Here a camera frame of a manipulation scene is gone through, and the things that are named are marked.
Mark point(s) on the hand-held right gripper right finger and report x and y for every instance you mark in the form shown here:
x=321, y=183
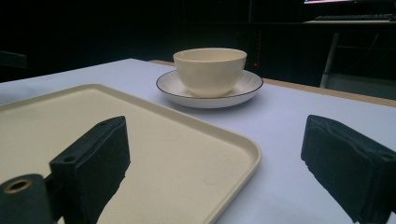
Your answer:
x=345, y=168

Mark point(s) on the computer keyboard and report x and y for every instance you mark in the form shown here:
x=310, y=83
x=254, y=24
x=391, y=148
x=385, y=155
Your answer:
x=353, y=17

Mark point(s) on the monitor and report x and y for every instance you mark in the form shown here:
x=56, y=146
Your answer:
x=327, y=1

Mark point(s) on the white plate with dark rim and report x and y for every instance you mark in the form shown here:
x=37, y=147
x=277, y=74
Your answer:
x=211, y=98

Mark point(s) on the cream ceramic bowl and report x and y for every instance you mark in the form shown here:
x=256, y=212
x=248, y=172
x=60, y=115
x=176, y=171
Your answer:
x=210, y=73

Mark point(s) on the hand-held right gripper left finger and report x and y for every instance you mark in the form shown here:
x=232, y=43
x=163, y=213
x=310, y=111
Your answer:
x=93, y=161

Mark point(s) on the cream plastic tray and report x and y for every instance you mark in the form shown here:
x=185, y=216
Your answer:
x=174, y=168

